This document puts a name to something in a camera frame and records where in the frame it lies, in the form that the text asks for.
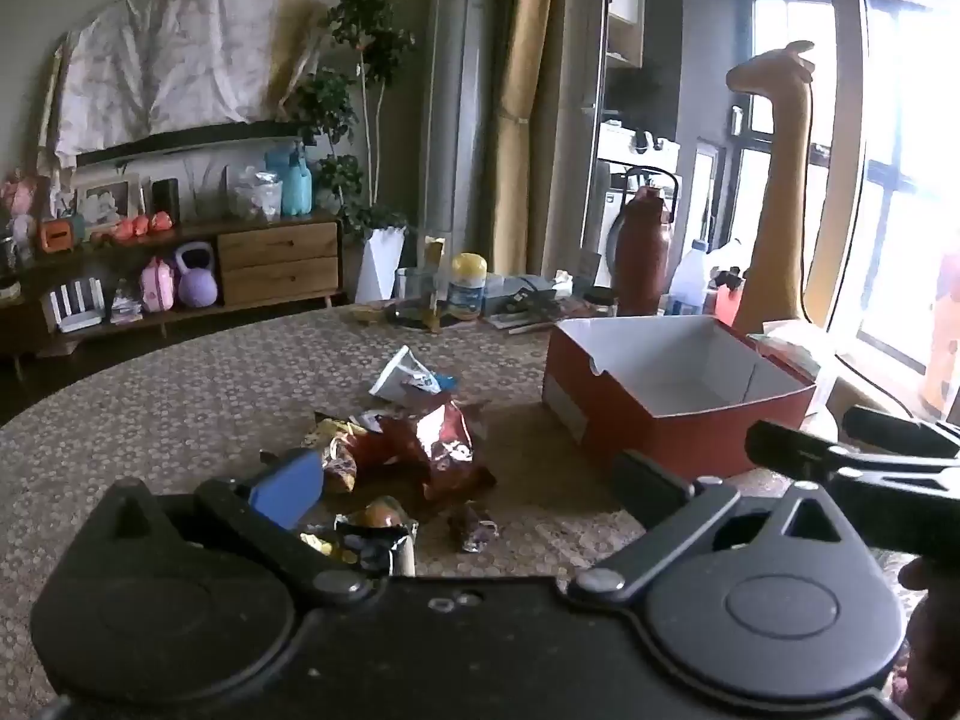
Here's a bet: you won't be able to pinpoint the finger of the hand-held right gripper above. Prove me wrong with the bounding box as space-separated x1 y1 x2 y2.
746 421 960 482
841 405 960 457

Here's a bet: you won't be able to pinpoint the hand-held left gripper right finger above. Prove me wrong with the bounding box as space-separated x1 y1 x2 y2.
570 450 863 605

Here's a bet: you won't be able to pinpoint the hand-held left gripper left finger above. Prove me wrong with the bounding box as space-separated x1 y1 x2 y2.
101 448 376 602

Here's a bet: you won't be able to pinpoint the black snack packet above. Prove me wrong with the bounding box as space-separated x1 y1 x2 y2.
300 514 419 578

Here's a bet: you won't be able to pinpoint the red cardboard box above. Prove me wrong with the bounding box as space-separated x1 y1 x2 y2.
541 315 818 481

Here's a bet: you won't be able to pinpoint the red snack packet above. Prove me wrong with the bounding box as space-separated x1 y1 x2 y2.
349 397 497 503

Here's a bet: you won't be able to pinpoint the white snack packet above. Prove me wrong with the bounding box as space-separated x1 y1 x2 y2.
369 345 432 402

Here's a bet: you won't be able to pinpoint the small purple candy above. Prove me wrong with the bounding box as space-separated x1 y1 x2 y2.
448 501 501 554

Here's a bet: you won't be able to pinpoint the person's right hand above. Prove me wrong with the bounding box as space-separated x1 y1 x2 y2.
898 559 960 720

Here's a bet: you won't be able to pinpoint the orange spotted fabric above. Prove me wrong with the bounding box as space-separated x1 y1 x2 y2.
919 255 960 413

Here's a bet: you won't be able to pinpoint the tissue pack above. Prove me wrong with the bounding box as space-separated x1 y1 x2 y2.
750 322 833 383

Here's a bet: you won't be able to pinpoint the red basin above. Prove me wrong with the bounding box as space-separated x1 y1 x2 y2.
705 281 747 327

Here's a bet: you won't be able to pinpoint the clear water bottle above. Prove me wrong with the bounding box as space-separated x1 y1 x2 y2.
664 240 713 316

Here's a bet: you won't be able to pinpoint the purple kettlebell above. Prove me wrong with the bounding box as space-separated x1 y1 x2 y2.
174 241 220 308

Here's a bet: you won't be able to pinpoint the wooden media cabinet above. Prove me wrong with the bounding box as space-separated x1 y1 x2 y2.
0 214 346 361

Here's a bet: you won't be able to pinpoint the red thermos bottle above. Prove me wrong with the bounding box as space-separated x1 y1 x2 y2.
611 165 680 317

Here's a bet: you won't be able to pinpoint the pink toy bag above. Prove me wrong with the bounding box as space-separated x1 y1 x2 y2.
140 256 176 314

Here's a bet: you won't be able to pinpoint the white planter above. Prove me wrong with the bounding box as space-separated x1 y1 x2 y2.
354 225 408 305

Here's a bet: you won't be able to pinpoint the white papers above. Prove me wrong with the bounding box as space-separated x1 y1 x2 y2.
481 276 557 317

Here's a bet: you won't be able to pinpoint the clear yellow-trimmed bag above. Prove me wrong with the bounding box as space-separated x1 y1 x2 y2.
394 236 449 331

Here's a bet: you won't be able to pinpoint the window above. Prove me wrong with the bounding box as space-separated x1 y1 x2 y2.
731 0 960 421

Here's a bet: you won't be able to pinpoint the yellow-lidded jar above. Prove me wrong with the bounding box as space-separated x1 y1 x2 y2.
448 253 490 322

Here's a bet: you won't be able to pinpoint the white router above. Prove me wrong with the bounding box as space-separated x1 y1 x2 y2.
46 277 106 335

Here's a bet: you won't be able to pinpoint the tan giraffe figure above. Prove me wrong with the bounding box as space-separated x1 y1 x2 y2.
726 41 818 335

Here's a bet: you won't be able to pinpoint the clear plastic bag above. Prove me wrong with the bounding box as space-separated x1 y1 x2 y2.
227 165 284 222

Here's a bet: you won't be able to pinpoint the light blue jug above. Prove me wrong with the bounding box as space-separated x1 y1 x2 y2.
264 141 314 217

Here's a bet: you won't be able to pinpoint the white washing machine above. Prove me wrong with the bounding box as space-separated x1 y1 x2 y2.
596 120 683 256

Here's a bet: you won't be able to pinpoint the black television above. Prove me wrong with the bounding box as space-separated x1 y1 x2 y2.
75 118 316 166

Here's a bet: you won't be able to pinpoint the pink plush toy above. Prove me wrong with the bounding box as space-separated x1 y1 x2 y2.
0 169 38 218

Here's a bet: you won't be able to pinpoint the green potted plant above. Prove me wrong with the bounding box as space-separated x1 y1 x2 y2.
289 0 417 241

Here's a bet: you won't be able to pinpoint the tan curtain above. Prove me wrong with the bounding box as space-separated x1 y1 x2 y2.
491 0 601 278

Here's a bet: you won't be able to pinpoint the grey standing air conditioner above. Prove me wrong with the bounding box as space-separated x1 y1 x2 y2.
420 0 500 256

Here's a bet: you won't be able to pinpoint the white cover cloth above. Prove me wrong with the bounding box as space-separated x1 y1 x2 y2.
37 0 278 166

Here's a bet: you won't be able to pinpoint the photo frame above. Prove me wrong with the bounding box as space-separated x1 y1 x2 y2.
73 172 143 230

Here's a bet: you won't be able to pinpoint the wooden wall cabinet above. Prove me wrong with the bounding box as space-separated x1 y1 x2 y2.
604 0 647 68

